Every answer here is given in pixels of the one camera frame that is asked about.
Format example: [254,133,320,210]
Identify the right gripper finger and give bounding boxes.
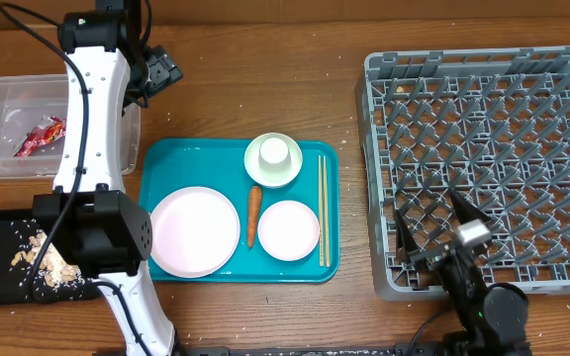
[394,210,419,262]
[448,189,491,224]

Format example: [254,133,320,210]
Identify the red snack wrapper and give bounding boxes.
[14,116,66,157]

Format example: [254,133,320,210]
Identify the white cup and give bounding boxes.
[259,136,289,166]

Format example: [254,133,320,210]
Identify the large pink plate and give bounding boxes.
[151,187,240,279]

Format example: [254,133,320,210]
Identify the peanut and rice scraps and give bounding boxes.
[10,220,85,292]

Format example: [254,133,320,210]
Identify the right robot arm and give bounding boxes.
[394,190,531,356]

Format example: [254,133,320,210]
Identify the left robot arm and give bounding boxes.
[33,1,184,355]

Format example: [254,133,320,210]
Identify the grey dishwasher rack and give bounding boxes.
[355,46,570,301]

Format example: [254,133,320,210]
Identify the teal plastic serving tray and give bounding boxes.
[140,138,340,283]

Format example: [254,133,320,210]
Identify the small white plate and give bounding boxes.
[257,200,320,262]

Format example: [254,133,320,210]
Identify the right wooden chopstick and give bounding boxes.
[323,156,331,268]

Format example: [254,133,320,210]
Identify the clear plastic bin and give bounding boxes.
[0,74,68,179]

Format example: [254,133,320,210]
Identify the pale green bowl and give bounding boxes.
[243,133,303,189]

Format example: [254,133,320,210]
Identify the orange carrot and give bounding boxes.
[246,185,262,250]

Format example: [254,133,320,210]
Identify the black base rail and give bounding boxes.
[173,340,533,356]

